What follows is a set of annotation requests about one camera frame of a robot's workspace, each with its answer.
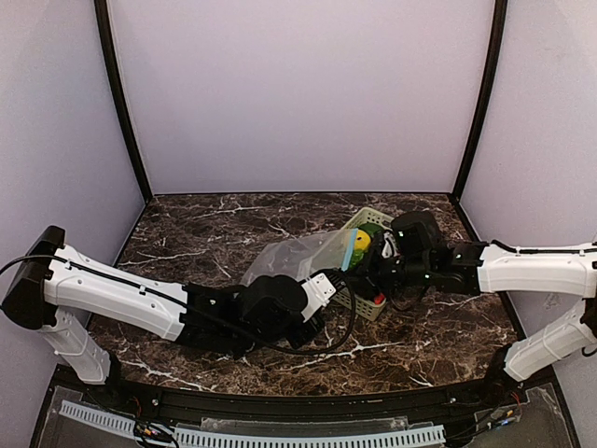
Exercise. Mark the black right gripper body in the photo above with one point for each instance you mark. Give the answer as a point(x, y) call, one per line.
point(380, 269)

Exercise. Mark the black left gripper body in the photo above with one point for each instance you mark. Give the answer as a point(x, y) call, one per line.
point(315, 326)

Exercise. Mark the clear zip top bag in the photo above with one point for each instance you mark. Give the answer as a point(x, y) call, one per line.
point(301, 257)

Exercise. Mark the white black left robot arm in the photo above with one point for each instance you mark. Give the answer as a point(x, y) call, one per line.
point(52, 279)

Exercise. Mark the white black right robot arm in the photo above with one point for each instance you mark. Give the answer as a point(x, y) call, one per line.
point(414, 253)

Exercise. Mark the green toy grapes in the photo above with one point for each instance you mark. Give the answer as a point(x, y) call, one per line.
point(356, 258)

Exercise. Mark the pale green plastic basket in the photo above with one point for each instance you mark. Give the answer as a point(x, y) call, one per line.
point(366, 309)

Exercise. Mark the yellow toy lemon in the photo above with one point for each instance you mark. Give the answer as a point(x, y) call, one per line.
point(362, 240)

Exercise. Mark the dark green toy avocado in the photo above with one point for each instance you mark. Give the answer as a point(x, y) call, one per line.
point(371, 229)

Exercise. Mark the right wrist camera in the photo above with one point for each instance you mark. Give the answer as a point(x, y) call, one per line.
point(384, 245)

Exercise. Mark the black front frame rail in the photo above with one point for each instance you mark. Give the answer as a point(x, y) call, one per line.
point(439, 404)

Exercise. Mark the white slotted cable duct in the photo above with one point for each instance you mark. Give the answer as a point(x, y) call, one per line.
point(234, 433)

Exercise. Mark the black frame right post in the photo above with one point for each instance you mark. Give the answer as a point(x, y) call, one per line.
point(498, 26)

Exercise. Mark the black frame post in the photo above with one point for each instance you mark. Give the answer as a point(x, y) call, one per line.
point(498, 26)
point(107, 41)

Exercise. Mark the black frame left post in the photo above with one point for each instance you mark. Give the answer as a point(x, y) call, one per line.
point(107, 41)

